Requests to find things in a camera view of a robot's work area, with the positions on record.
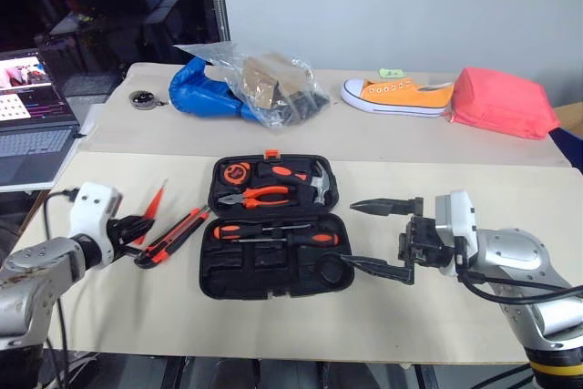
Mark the orange tester pen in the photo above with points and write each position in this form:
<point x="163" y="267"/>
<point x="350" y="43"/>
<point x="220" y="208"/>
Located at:
<point x="155" y="202"/>

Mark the black electrical tape roll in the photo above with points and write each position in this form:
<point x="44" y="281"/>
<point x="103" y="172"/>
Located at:
<point x="333" y="269"/>

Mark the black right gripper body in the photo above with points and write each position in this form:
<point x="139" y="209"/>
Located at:
<point x="426" y="243"/>

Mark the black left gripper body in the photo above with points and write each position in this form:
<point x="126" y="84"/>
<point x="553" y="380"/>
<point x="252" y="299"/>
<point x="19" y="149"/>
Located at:
<point x="116" y="234"/>

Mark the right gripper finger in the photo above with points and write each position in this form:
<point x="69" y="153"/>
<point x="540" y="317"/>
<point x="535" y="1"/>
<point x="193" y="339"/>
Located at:
<point x="387" y="207"/>
<point x="382" y="267"/>

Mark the claw hammer orange black grip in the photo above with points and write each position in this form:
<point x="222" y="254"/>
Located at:
<point x="291" y="176"/>

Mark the green paper tag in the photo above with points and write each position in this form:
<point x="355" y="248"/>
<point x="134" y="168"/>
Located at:
<point x="391" y="73"/>

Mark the pink red fabric pouch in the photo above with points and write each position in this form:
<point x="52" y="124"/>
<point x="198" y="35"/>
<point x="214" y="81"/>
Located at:
<point x="501" y="102"/>

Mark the black plastic tool case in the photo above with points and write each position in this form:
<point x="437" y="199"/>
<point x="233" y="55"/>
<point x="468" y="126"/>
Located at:
<point x="273" y="266"/>

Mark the blue chair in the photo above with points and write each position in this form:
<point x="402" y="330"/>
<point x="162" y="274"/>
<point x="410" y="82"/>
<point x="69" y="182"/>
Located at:
<point x="569" y="145"/>

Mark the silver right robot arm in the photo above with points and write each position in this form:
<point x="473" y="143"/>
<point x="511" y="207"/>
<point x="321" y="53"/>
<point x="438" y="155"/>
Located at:
<point x="524" y="279"/>

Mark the brown cardboard box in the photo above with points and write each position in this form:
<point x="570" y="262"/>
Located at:
<point x="571" y="115"/>

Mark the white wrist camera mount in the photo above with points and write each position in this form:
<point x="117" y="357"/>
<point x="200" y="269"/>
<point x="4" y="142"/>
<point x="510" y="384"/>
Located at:
<point x="453" y="220"/>
<point x="93" y="211"/>

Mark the dark table frame bars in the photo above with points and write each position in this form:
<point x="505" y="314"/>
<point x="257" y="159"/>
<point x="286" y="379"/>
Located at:
<point x="291" y="375"/>

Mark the large beige table sheet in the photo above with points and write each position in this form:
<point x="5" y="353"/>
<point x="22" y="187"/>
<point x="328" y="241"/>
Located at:
<point x="410" y="316"/>

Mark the brown cardboard piece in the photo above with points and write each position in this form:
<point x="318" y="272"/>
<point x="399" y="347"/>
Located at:
<point x="258" y="84"/>

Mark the clear plastic bag of parts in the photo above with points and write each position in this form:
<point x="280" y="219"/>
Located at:
<point x="291" y="93"/>

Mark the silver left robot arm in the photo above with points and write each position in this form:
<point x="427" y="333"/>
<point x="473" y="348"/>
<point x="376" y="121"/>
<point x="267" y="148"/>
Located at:
<point x="32" y="270"/>

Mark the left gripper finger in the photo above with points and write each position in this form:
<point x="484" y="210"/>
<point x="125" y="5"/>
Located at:
<point x="136" y="222"/>
<point x="132" y="238"/>

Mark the orange black tape measure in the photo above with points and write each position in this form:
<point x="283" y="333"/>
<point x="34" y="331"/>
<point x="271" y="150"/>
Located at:
<point x="236" y="173"/>

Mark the grey open laptop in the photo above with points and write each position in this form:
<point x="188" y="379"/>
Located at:
<point x="32" y="134"/>

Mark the round metal tin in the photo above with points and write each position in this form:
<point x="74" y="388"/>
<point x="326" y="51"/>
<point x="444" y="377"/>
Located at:
<point x="141" y="99"/>

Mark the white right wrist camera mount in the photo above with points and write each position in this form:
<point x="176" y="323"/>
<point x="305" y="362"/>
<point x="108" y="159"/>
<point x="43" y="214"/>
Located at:
<point x="453" y="220"/>

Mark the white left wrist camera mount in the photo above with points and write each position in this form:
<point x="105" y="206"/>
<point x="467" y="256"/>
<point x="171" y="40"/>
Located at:
<point x="93" y="211"/>

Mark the orange black utility knife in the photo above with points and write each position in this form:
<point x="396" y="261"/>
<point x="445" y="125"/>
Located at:
<point x="175" y="236"/>

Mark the orange canvas sneaker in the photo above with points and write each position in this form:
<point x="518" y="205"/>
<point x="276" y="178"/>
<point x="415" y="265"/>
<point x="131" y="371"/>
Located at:
<point x="401" y="96"/>

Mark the blue plastic bag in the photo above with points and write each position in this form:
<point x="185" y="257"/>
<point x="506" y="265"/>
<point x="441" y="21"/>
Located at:
<point x="196" y="90"/>

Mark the small beige table sheet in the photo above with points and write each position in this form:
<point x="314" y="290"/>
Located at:
<point x="387" y="138"/>

